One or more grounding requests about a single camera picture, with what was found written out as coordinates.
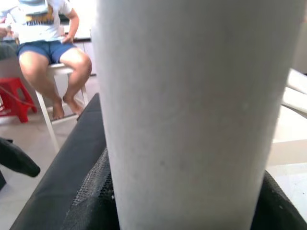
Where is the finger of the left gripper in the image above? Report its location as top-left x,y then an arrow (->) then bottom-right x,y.
0,137 -> 41,178

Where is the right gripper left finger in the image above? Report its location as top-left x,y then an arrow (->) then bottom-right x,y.
59,147 -> 120,230

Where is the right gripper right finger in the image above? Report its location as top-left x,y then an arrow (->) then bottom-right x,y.
249,169 -> 307,230

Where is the white plastic table leg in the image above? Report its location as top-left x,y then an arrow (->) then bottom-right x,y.
92,0 -> 303,230

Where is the black tablecloth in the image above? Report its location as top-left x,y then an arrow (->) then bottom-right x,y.
11,92 -> 107,230

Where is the white chair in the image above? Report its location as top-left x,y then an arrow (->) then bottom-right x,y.
35,63 -> 89,154

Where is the red plastic stool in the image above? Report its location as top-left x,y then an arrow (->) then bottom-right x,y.
0,78 -> 38,123

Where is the white plastic table top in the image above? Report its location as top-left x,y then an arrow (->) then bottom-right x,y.
265,68 -> 307,207

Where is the seated person in blue shorts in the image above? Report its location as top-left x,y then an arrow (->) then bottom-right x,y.
0,0 -> 93,120

